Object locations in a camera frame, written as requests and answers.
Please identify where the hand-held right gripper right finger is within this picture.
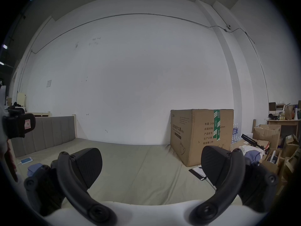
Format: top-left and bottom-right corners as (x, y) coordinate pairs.
(189, 146), (279, 226)

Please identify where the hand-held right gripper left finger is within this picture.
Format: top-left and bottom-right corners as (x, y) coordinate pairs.
(24, 147), (117, 226)

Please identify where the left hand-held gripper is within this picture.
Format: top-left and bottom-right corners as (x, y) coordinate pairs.
(0, 84), (36, 139)

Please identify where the grey padded headboard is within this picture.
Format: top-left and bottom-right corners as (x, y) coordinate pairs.
(11, 116), (76, 158)

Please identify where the black notebook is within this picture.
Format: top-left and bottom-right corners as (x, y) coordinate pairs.
(189, 166), (207, 181)

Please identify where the pile of clothes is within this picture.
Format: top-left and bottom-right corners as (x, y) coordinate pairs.
(231, 145), (266, 165)

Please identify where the blue cloth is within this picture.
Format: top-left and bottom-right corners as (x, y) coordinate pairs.
(27, 163), (44, 177)

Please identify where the black tripod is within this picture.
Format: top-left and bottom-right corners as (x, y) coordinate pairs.
(241, 133), (265, 151)

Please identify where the pack of water bottles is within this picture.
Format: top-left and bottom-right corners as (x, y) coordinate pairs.
(231, 123), (243, 143)

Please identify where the large brown carton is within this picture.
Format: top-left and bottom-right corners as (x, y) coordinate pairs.
(170, 109), (235, 167)

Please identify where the pile of cartons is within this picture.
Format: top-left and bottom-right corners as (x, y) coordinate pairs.
(252, 124), (301, 196)

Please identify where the wooden table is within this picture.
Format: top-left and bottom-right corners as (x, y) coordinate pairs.
(266, 100), (301, 141)

